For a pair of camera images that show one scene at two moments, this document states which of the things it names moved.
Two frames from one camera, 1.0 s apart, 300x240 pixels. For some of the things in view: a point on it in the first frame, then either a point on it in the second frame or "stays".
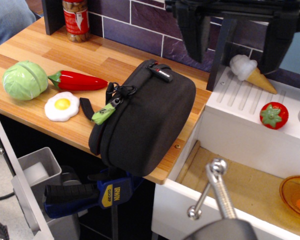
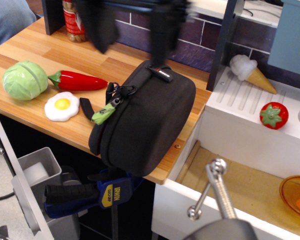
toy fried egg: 61,106 stays
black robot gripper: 195,28 to 99,16
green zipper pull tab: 101,116 stays
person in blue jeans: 7,18 stays
